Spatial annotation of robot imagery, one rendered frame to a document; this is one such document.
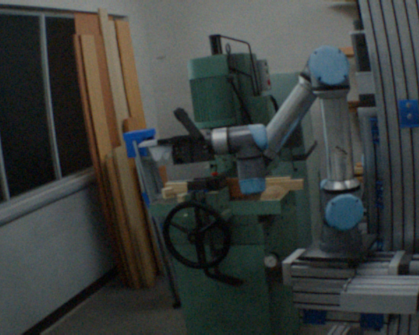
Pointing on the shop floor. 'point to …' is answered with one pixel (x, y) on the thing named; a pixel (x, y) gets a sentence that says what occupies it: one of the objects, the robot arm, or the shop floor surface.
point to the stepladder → (153, 182)
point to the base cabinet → (277, 300)
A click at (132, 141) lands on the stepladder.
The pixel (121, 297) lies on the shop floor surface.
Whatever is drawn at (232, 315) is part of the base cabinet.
